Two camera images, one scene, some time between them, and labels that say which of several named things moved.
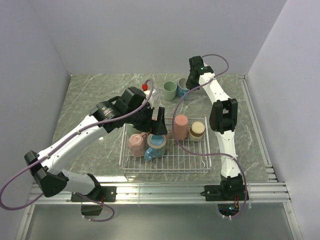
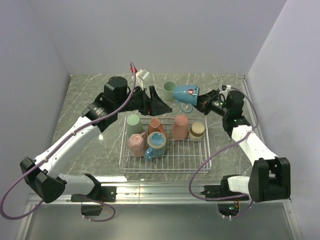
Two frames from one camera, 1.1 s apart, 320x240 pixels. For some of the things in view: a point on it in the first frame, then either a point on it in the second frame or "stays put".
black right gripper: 188,84 to 203,99
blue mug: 182,88 to 186,96
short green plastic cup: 170,88 stays put
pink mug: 137,144 stays put
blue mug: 156,143 stays put
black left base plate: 102,194 stays put
